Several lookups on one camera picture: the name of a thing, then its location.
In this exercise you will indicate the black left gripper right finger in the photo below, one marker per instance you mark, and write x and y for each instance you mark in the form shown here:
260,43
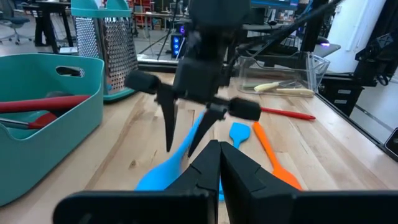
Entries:
248,177

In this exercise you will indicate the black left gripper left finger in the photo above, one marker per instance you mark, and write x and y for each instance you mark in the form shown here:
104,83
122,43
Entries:
199,180

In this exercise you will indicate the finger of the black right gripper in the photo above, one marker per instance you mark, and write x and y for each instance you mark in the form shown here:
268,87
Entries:
205,130
169,118

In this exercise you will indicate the orange small spatula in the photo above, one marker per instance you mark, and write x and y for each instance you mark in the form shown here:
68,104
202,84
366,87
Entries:
273,161

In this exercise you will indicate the blue silicone spoon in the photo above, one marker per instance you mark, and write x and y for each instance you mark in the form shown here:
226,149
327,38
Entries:
168,171

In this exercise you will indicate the cyan small spatula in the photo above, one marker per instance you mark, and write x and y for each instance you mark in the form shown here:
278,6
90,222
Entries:
239,132

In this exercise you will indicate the green knife clear sheath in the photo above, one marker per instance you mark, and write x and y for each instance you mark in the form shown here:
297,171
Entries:
248,85

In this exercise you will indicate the cream knife clear sheath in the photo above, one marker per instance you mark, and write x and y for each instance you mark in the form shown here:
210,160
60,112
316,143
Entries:
267,86

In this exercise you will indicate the red silicone spatula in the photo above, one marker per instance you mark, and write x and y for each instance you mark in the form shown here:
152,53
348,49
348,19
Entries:
289,114

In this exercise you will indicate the yellow knife clear sheath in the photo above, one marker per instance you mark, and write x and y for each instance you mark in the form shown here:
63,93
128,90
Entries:
295,92

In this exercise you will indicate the large red silicone spoon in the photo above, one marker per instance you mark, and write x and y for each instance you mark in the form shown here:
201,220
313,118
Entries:
40,103

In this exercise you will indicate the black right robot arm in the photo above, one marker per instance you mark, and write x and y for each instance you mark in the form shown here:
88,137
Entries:
217,15

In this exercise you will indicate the computer tower blue lights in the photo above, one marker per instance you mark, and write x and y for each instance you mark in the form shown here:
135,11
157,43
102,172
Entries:
178,43

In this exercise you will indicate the clear plastic container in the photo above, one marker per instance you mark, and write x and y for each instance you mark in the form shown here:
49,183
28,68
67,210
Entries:
280,71

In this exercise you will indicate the metal box grater teal trim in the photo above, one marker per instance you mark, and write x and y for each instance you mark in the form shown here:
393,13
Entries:
109,56

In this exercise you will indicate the black drawer cabinet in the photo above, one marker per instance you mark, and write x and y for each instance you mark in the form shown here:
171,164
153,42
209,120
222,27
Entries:
342,96

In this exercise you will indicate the teal plastic bin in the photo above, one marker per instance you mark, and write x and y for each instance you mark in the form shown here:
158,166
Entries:
31,155

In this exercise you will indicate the black flat device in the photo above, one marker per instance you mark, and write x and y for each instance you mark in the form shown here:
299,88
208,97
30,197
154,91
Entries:
392,143

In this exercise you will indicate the black side table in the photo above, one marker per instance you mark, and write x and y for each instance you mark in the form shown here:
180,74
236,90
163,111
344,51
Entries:
46,18

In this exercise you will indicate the white panel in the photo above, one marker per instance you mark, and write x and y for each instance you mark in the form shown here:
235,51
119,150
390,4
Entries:
351,31

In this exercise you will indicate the black equipment stand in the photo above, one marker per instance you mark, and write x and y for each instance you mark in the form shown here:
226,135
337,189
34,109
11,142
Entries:
379,56

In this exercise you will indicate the blue office chair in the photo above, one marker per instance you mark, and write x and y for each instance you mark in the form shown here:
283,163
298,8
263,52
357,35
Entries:
12,21

